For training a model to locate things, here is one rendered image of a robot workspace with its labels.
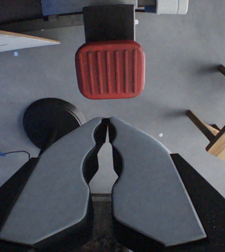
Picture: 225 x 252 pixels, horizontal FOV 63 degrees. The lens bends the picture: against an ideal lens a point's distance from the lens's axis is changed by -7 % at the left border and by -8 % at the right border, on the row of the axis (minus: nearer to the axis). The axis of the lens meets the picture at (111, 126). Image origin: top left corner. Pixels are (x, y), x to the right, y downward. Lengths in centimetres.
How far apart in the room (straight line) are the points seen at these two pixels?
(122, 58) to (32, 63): 89
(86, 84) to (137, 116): 91
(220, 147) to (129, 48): 77
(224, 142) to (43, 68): 91
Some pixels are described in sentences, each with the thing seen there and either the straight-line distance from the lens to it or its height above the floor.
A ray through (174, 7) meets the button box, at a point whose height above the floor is 63.
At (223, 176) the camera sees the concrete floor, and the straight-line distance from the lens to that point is 163.
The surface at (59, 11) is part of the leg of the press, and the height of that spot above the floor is 64.
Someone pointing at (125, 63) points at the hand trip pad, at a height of 76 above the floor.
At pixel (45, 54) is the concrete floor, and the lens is 103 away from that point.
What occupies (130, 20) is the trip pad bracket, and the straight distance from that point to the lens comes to 25.
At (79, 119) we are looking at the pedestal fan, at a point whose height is 3.
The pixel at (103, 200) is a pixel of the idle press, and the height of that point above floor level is 3.
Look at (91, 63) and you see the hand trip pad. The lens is 20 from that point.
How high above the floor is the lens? 95
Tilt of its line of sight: 58 degrees down
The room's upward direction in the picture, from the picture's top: 179 degrees counter-clockwise
